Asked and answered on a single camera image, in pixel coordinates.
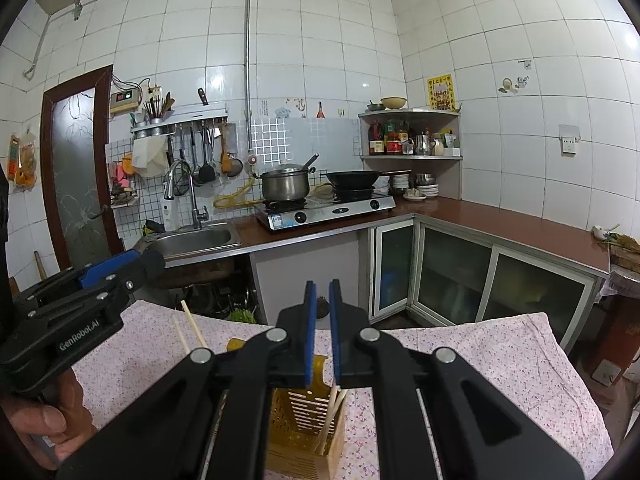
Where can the stack of white plates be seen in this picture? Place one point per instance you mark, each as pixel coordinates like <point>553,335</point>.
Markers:
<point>425,189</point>

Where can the beige bowl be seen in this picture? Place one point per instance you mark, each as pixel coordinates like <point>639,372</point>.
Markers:
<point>394,102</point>

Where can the steel gas stove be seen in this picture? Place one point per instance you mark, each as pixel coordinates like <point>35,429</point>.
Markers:
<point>325,212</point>

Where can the yellow slotted utensil holder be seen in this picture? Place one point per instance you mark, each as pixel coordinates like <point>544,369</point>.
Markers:
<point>300,425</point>

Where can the yellow wall poster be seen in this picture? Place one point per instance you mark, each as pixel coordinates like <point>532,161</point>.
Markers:
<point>441,92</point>

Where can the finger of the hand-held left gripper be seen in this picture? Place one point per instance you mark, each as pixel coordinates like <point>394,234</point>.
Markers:
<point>147,267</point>
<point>112,267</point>

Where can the hanging orange plastic bag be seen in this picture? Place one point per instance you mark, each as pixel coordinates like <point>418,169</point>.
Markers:
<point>24,165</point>

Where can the floral pink tablecloth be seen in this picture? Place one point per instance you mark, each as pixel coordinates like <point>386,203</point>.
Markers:
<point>500,370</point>

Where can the black wok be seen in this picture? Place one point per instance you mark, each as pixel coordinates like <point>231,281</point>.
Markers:
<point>355,178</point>

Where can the steel sink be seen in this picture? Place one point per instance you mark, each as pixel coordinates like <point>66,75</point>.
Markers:
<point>195,242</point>

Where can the wooden stick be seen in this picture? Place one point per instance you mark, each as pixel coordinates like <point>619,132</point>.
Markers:
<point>40,265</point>

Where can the row of condiment bottles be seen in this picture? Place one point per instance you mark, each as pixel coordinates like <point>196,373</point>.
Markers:
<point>395,142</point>

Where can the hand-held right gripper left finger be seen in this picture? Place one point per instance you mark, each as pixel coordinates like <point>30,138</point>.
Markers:
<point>310,330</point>

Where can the small white cup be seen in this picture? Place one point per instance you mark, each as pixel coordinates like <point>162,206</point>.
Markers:
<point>599,232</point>

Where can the white hanging towel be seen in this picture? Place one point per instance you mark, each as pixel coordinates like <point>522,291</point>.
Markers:
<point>149,157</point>

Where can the steel cooking pot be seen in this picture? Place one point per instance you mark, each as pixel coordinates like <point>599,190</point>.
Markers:
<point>285,185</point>

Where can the pale wooden chopstick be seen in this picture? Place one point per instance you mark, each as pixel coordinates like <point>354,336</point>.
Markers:
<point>181,335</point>
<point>195,325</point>
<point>330,422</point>
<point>331,402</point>

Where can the row of hanging kitchen utensils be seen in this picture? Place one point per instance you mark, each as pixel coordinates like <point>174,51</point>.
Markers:
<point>205,155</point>

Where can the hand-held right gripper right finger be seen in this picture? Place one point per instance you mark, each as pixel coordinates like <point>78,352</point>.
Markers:
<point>335,330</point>

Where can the steel cup with utensils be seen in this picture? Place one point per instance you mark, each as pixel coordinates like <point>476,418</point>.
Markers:
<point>156,112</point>

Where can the black ladle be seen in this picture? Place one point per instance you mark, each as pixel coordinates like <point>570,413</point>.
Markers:
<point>310,160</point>

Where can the glass door base cabinets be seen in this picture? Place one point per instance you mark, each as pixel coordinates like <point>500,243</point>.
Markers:
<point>450,270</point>

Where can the steel wall utensil rack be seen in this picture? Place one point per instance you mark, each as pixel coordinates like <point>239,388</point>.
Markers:
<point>190,116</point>

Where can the white wall hook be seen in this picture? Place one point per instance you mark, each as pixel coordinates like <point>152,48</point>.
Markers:
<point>525,64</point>

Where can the grey wall pipe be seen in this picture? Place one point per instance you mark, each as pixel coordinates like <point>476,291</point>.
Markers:
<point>246,60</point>

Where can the white soap bottle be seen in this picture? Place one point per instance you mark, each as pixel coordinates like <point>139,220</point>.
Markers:
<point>170,215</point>

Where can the white wall socket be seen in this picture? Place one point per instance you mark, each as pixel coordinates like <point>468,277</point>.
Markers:
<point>569,141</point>

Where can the decorative wall stickers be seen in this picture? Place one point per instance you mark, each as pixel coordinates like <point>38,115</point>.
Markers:
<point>510,85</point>

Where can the person's left hand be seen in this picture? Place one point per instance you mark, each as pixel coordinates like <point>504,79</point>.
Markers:
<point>50,420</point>

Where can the wooden chopping block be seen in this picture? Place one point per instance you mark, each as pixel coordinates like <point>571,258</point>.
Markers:
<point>625,257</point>

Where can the beige wall control box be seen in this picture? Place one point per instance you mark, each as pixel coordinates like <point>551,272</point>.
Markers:
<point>125,101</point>

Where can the brown frosted glass door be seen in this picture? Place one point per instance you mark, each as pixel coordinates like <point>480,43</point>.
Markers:
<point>75,170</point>

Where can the stack of steel pots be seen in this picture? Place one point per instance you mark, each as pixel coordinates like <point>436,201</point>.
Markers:
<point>215,302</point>

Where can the small dark bowl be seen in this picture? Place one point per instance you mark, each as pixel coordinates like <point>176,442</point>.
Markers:
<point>375,106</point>

